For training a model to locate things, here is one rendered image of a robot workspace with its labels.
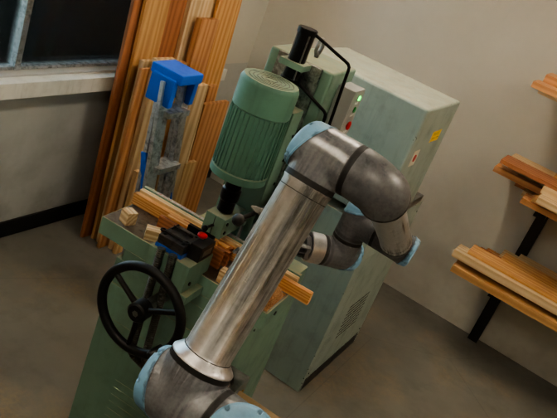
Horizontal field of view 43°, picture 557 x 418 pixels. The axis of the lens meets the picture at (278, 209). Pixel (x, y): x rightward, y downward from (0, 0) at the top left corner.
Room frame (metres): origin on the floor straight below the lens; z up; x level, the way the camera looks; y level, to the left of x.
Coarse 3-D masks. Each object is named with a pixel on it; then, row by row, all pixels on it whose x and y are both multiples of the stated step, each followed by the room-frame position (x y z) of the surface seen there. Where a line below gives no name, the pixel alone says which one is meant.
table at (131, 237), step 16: (112, 224) 1.89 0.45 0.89; (144, 224) 1.95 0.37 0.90; (112, 240) 1.89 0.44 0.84; (128, 240) 1.87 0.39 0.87; (144, 240) 1.86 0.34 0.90; (144, 256) 1.85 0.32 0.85; (208, 272) 1.82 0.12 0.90; (192, 288) 1.76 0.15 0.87; (208, 288) 1.79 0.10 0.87; (288, 304) 1.92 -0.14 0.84
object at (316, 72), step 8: (280, 64) 2.15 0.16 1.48; (272, 72) 2.15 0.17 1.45; (280, 72) 2.14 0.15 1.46; (304, 72) 2.12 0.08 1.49; (312, 72) 2.12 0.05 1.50; (320, 72) 2.11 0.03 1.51; (304, 80) 2.12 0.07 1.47; (312, 80) 2.11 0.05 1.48; (312, 88) 2.11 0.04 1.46; (304, 96) 2.11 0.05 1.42; (312, 96) 2.12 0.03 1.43; (296, 104) 2.12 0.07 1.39; (304, 104) 2.11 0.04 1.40; (304, 112) 2.11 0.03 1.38; (280, 176) 2.11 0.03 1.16; (272, 192) 2.11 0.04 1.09
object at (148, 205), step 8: (136, 192) 2.06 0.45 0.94; (136, 200) 2.05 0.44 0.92; (144, 200) 2.04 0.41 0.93; (152, 200) 2.05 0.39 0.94; (144, 208) 2.04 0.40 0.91; (152, 208) 2.03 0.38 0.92; (160, 208) 2.02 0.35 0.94; (232, 256) 1.94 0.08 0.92; (288, 280) 1.89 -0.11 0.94; (288, 288) 1.88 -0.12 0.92; (296, 288) 1.87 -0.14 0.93; (304, 288) 1.88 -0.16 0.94; (296, 296) 1.87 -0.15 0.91; (304, 296) 1.86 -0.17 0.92
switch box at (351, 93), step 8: (344, 88) 2.19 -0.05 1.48; (352, 88) 2.21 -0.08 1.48; (360, 88) 2.25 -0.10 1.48; (336, 96) 2.20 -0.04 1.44; (344, 96) 2.19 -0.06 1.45; (352, 96) 2.18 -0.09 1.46; (344, 104) 2.19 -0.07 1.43; (352, 104) 2.20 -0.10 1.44; (328, 112) 2.20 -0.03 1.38; (336, 112) 2.19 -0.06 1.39; (344, 112) 2.18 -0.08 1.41; (328, 120) 2.20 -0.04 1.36; (336, 120) 2.19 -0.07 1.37; (344, 120) 2.18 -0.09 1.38; (344, 128) 2.21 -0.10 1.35
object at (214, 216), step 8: (216, 208) 1.97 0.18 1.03; (240, 208) 2.04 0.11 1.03; (208, 216) 1.93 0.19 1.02; (216, 216) 1.92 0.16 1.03; (224, 216) 1.94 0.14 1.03; (208, 224) 1.93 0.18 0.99; (216, 224) 1.92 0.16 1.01; (224, 224) 1.92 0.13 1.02; (232, 224) 1.98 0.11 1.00; (208, 232) 1.93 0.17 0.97; (216, 232) 1.92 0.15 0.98; (224, 232) 1.93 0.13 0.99
